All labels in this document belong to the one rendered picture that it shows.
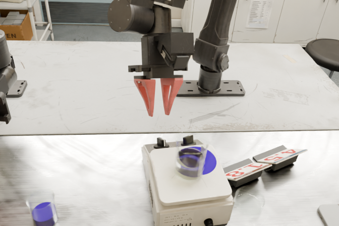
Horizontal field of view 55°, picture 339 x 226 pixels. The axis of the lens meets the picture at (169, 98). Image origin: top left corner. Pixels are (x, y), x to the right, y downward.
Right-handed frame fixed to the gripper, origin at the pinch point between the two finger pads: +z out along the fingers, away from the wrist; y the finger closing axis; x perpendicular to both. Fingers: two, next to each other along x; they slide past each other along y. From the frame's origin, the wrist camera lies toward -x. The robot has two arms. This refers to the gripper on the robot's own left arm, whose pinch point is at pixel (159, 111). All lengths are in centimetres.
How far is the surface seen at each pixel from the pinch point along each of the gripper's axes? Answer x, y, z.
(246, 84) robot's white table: 18.7, 36.5, -3.1
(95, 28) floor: 284, 54, -51
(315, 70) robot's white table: 17, 63, -7
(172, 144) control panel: 1.9, 3.6, 7.3
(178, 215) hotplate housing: -13.4, -2.9, 15.1
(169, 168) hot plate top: -8.8, -2.1, 8.8
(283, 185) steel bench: -10.3, 22.4, 15.6
